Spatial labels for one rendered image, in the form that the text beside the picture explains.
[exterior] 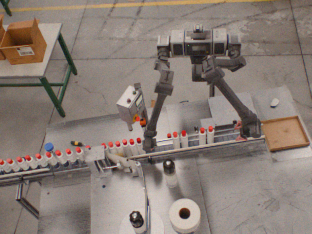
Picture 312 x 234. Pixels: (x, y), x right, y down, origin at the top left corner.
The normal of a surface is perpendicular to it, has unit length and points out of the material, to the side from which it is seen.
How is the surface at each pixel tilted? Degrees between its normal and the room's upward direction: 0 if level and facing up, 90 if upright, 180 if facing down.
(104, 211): 0
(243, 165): 0
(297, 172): 0
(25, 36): 89
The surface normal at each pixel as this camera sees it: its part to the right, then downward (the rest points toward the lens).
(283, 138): -0.11, -0.58
